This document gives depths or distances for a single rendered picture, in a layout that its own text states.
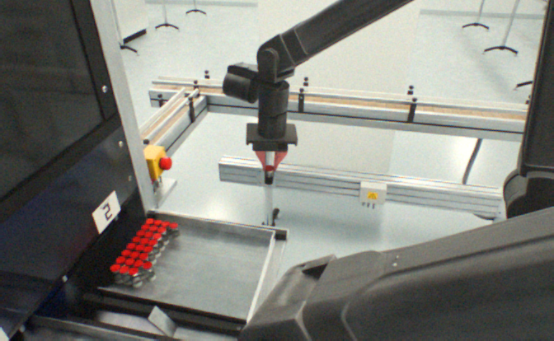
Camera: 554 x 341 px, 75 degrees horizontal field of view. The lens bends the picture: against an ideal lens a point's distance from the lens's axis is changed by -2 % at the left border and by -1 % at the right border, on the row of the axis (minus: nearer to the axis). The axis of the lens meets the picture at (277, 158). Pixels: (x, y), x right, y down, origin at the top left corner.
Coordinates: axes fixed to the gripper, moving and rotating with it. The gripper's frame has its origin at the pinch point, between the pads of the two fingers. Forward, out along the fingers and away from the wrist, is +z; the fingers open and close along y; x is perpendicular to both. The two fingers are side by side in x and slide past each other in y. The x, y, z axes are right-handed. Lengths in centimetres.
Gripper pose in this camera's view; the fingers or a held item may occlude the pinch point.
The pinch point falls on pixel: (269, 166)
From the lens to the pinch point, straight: 78.9
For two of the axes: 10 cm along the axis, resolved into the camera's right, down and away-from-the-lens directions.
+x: 0.5, 6.1, -7.9
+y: -10.0, -0.2, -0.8
